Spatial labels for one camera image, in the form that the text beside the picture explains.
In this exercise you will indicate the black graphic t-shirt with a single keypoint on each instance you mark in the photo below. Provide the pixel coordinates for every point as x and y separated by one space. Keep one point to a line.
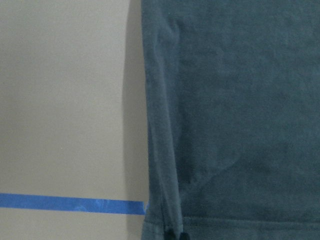
233 116

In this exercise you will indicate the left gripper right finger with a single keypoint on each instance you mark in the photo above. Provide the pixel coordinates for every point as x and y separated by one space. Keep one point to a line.
184 236

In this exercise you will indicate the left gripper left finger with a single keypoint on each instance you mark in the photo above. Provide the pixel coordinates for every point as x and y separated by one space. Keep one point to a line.
169 234

